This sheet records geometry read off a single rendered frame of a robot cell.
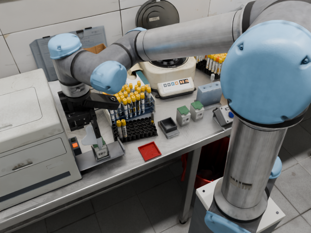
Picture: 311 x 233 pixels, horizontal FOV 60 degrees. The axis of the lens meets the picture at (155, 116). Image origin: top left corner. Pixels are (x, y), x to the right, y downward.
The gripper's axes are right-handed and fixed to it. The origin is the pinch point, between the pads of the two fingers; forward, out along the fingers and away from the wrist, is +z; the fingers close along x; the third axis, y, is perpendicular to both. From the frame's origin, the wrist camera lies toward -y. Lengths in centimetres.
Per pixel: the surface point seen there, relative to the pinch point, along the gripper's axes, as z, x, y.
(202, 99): 9.3, -6.6, -47.3
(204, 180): 58, 5, -48
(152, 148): 14.7, 3.2, -18.7
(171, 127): 11.3, -0.1, -28.6
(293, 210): 102, 30, -108
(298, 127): 102, -21, -166
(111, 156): 10.9, 2.8, -2.9
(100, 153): 7.3, 2.5, 0.5
